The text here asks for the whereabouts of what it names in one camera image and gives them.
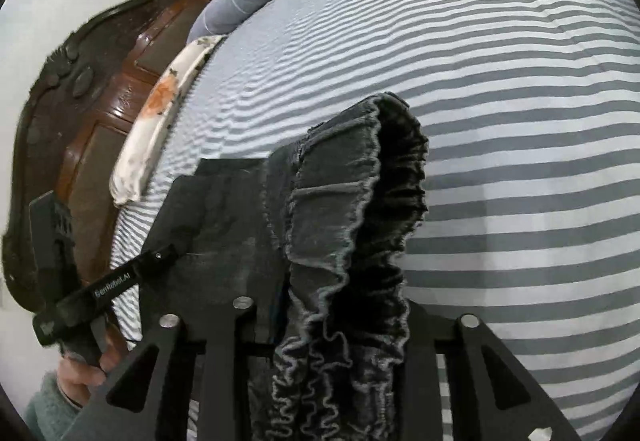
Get dark grey denim pants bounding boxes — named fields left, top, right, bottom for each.
left=139, top=94, right=427, bottom=440

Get grey fleece sleeve forearm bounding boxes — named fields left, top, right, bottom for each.
left=24, top=372, right=81, bottom=441

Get person left hand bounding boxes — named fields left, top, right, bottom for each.
left=56, top=323, right=128, bottom=407

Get floral white orange pillow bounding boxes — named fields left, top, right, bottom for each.
left=108, top=35, right=226, bottom=207

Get dark carved wooden headboard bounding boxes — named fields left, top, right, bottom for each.
left=2, top=0, right=211, bottom=312

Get grey white striped bed sheet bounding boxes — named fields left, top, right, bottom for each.
left=112, top=0, right=639, bottom=440

